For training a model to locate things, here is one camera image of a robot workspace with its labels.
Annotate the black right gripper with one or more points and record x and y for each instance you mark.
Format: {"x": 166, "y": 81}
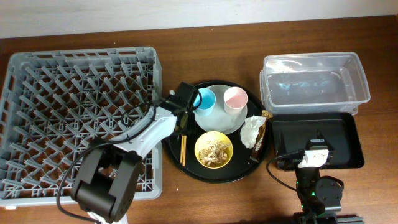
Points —
{"x": 295, "y": 145}

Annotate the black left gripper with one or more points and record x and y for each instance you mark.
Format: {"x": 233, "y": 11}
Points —
{"x": 189, "y": 101}

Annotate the pink plastic cup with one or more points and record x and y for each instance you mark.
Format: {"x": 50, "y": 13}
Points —
{"x": 235, "y": 99}

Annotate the yellow plastic bowl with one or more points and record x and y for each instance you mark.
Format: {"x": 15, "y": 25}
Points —
{"x": 211, "y": 136}

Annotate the brown gold snack wrapper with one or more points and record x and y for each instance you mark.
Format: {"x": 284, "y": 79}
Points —
{"x": 256, "y": 150}

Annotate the food scraps and rice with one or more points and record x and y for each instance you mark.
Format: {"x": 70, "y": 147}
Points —
{"x": 213, "y": 153}

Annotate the white tissue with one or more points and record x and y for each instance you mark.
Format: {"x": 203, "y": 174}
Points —
{"x": 250, "y": 130}

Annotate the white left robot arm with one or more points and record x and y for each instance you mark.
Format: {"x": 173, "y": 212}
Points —
{"x": 109, "y": 169}

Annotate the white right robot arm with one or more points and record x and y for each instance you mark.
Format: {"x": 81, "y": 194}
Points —
{"x": 320, "y": 196}

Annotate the grey plastic dishwasher rack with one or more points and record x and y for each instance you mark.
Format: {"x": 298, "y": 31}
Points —
{"x": 54, "y": 103}

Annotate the black rectangular tray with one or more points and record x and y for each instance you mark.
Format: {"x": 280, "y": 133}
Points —
{"x": 294, "y": 132}

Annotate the light blue plastic cup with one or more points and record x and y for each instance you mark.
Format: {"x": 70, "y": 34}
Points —
{"x": 205, "y": 102}

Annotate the pale grey round plate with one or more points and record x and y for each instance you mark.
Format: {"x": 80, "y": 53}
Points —
{"x": 219, "y": 120}

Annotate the round black tray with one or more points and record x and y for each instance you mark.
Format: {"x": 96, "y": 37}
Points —
{"x": 238, "y": 167}

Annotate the clear plastic bin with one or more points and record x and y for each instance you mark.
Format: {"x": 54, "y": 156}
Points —
{"x": 324, "y": 82}

